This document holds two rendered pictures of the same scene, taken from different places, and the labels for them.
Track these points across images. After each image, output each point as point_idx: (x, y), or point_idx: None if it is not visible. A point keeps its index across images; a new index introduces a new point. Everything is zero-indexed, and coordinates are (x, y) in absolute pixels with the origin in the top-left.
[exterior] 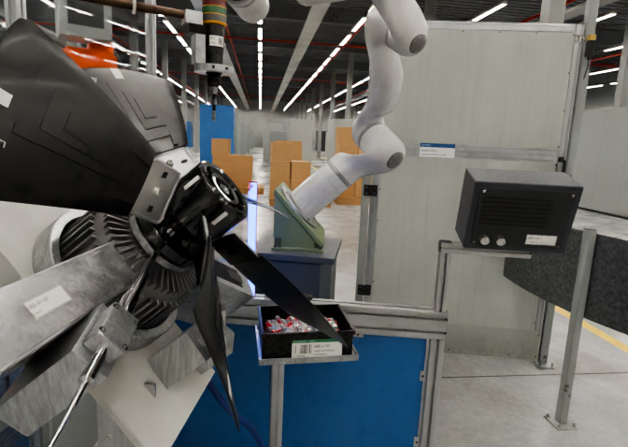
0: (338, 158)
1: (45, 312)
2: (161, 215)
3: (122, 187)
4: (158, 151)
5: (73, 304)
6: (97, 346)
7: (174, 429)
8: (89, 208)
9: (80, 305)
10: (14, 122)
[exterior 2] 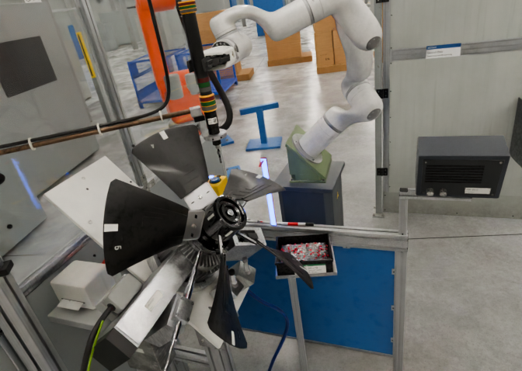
0: (331, 114)
1: (154, 306)
2: (199, 234)
3: (175, 234)
4: (193, 188)
5: (165, 296)
6: (176, 321)
7: None
8: (161, 250)
9: (168, 296)
10: (121, 235)
